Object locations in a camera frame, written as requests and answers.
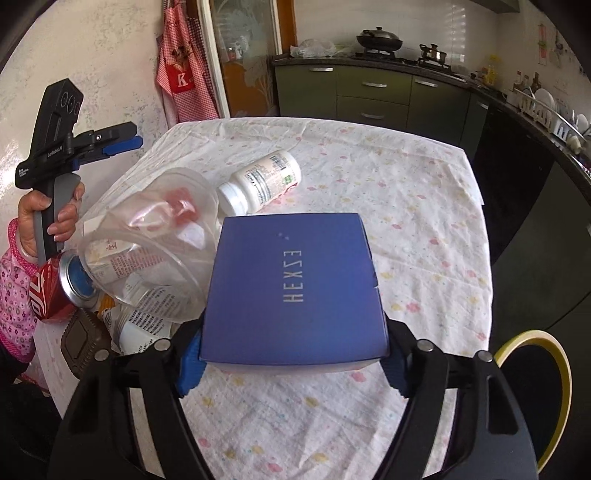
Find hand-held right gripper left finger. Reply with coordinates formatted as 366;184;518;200
55;318;218;480

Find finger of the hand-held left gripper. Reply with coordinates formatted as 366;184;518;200
74;137;143;166
90;122;139;145

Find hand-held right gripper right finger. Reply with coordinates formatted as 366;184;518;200
382;316;541;480

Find white labelled plastic jar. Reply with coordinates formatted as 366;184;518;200
108;277;174;356

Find brown ribbed plastic piece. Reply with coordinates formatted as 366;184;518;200
60;308;112;376

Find clear plastic bottle red cap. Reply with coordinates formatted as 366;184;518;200
76;167;221;324

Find blue cardboard box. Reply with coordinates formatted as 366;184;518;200
199;212;389;370

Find white pill bottle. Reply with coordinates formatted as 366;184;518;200
217;150;303;217

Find red soda can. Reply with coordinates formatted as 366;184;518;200
28;254;100;324

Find person's left forearm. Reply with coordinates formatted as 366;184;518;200
0;219;41;365

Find person's left hand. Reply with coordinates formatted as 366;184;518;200
18;182;86;259

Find red checked apron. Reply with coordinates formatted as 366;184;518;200
154;0;220;126

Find black stool yellow rim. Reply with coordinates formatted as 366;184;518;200
493;330;574;467

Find glass sliding door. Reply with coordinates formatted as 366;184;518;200
187;0;296;118

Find floral white tablecloth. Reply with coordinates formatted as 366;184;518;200
34;117;492;480

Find clear plastic bag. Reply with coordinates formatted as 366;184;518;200
291;38;338;58

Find green kitchen cabinet unit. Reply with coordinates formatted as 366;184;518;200
272;55;591;333

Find black wok with lid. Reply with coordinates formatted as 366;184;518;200
355;26;404;52

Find gas stove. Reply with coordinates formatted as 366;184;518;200
353;48;467;77

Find white dish rack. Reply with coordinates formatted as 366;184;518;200
503;85;591;153

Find yellow bottle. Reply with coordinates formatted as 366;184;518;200
482;55;502;86

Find small steel pot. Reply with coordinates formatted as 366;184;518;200
418;43;451;65

